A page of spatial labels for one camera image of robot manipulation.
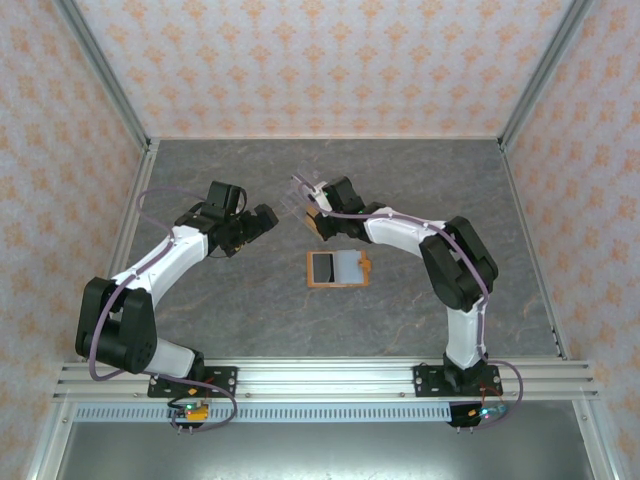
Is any black credit card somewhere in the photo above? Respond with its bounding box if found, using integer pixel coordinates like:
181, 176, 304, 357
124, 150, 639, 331
311, 253, 336, 284

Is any orange card wallet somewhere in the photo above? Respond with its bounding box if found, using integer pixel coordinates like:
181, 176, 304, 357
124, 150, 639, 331
305, 248, 374, 290

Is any white frosted card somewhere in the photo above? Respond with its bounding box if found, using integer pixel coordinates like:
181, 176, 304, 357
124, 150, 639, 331
333, 249, 363, 286

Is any aluminium back edge strip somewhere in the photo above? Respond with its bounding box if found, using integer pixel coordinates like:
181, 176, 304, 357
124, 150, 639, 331
149, 133, 501, 142

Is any left control board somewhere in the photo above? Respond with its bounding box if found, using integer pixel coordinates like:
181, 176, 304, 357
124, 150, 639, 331
167, 399, 210, 424

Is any control board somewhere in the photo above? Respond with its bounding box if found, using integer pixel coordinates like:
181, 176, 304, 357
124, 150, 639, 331
449, 402, 511, 430
167, 399, 210, 424

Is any grey metal front panel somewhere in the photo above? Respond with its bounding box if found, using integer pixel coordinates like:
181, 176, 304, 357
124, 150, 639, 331
54, 421, 596, 480

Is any right control board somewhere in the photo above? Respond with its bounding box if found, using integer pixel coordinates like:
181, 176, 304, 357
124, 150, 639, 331
449, 402, 511, 430

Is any aluminium floor rail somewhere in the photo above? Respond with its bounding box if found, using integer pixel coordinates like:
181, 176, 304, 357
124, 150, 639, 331
499, 143, 571, 361
79, 139, 162, 361

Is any aluminium mounting rail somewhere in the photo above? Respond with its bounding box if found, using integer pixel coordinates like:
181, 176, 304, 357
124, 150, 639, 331
52, 356, 600, 402

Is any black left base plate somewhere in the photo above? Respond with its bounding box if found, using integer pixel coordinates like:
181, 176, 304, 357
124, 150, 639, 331
147, 366, 239, 400

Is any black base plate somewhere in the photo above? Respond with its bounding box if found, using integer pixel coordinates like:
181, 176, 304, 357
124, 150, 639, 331
147, 366, 239, 400
413, 364, 501, 400

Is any aluminium frame post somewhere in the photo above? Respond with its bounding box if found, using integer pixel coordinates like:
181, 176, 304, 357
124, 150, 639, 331
52, 0, 154, 151
497, 0, 596, 151

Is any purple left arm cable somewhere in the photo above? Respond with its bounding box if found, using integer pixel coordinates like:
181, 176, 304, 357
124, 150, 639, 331
88, 185, 237, 434

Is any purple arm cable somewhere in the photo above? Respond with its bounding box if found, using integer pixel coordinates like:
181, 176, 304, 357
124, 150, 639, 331
298, 180, 525, 431
88, 185, 237, 434

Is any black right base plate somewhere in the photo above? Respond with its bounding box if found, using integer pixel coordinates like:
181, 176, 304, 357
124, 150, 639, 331
413, 364, 501, 400

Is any slotted grey cable duct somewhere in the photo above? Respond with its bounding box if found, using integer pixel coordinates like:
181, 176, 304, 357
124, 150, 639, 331
73, 403, 454, 424

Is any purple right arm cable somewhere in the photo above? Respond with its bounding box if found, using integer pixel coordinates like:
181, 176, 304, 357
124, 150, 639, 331
298, 180, 525, 431

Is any aluminium front frame leg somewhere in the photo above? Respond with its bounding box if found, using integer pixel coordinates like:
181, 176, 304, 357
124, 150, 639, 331
573, 399, 626, 480
24, 399, 76, 480

